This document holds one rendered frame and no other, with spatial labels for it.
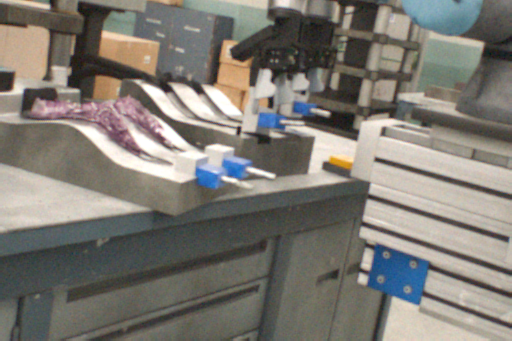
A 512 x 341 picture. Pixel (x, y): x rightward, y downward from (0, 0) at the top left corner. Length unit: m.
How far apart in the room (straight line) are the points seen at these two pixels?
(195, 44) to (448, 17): 7.59
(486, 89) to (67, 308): 0.71
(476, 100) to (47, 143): 0.67
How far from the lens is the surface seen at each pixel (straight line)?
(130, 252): 1.13
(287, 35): 1.34
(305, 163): 1.50
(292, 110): 1.63
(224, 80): 8.35
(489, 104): 0.99
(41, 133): 1.15
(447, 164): 1.01
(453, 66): 7.80
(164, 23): 8.69
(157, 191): 1.04
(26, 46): 5.27
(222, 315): 1.42
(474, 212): 1.01
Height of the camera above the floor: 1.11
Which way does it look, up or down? 11 degrees down
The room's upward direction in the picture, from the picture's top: 11 degrees clockwise
